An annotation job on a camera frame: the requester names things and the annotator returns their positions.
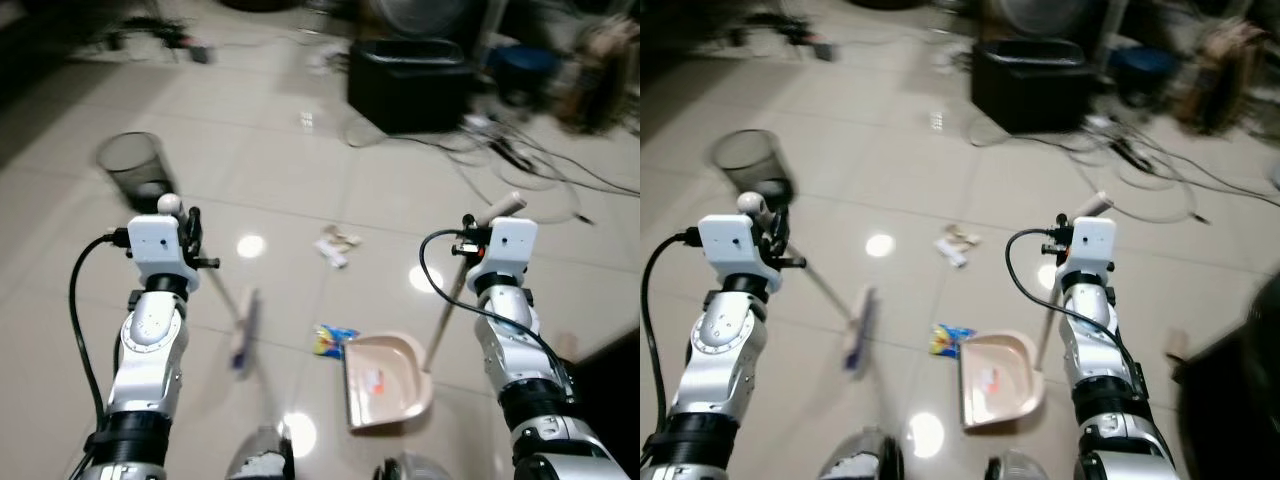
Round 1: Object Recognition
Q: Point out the broom with purple bristles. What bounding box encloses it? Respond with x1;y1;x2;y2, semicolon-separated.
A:
157;193;264;378
737;192;883;379

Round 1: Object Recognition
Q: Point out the pink long-handled dustpan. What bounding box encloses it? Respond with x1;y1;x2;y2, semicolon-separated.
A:
343;192;529;432
958;190;1117;431

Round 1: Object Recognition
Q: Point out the round floor fan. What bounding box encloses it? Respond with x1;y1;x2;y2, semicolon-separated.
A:
982;0;1113;43
362;0;493;43

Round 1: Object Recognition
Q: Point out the black mesh waste bin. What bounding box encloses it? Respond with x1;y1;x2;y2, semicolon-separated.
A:
96;131;168;213
711;129;798;217

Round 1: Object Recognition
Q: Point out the crumpled white paper litter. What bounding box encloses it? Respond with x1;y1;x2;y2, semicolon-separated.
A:
314;227;363;270
934;225;984;270

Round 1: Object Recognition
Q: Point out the black square box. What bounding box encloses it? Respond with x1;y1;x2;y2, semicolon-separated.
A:
969;39;1097;137
346;39;477;137

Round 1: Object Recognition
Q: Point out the colourful snack wrapper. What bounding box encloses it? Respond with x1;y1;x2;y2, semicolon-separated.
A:
929;322;977;360
313;324;361;360

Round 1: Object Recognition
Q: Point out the blue round stool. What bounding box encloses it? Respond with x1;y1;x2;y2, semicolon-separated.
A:
1108;44;1183;107
488;44;563;109

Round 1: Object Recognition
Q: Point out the power strip with plugs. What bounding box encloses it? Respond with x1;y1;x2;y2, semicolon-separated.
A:
100;18;217;65
730;18;843;63

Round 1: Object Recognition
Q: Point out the white crumpled scrap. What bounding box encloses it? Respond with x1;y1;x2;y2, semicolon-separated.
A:
306;46;349;79
930;46;973;79

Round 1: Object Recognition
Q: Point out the dark furniture corner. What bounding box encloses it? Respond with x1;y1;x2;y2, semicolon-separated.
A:
572;324;641;446
1172;268;1280;480

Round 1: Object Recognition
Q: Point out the brown bag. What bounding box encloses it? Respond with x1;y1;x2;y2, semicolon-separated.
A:
556;18;641;135
1172;18;1273;137

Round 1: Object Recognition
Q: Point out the left robot leg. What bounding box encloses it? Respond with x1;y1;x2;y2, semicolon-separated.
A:
819;425;907;480
227;424;297;480

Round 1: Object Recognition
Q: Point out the robot leg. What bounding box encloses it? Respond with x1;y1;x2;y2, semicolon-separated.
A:
227;424;297;480
984;449;1053;480
819;425;907;480
374;451;443;480

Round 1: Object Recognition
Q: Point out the right robot leg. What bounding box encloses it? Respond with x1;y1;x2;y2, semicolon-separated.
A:
374;451;443;480
984;449;1053;480

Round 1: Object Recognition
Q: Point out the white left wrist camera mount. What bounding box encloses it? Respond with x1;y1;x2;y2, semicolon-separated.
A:
697;214;774;296
126;213;202;293

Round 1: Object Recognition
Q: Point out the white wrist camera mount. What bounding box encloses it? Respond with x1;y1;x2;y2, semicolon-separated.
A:
697;214;774;296
1060;217;1117;291
467;217;539;293
126;213;202;293

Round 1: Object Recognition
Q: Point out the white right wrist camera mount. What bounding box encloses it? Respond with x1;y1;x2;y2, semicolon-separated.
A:
1060;217;1117;291
467;217;539;293

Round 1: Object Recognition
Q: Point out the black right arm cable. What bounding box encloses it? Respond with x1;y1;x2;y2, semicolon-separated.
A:
417;229;573;386
1004;228;1147;393

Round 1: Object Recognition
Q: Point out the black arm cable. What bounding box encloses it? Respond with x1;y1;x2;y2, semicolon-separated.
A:
67;229;132;426
1004;228;1147;393
640;229;702;421
417;229;573;386

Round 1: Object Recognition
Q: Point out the grey looped floor cable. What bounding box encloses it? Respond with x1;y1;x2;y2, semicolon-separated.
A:
968;112;1213;225
345;112;599;225

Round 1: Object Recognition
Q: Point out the black floor cable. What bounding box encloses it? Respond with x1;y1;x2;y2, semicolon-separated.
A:
470;118;641;198
1095;118;1280;198

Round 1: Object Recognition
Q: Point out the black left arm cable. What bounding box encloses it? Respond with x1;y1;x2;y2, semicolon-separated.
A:
640;229;702;421
67;229;132;426

